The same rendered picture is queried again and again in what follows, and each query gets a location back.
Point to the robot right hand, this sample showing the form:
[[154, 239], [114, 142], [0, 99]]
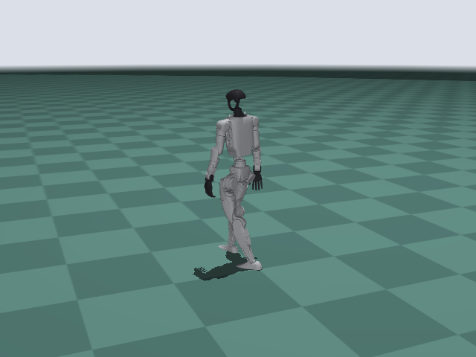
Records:
[[258, 178]]

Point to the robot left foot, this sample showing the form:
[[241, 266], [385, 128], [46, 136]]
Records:
[[255, 266]]

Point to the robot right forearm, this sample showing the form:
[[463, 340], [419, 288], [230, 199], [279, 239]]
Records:
[[256, 156]]

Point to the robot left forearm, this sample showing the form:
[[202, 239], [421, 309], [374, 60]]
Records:
[[213, 162]]

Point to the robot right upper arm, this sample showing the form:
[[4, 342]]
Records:
[[256, 132]]

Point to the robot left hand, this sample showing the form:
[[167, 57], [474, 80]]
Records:
[[208, 186]]

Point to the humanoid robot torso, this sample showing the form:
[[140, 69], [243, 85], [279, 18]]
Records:
[[239, 141]]

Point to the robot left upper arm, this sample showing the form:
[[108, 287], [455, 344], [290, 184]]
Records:
[[222, 127]]

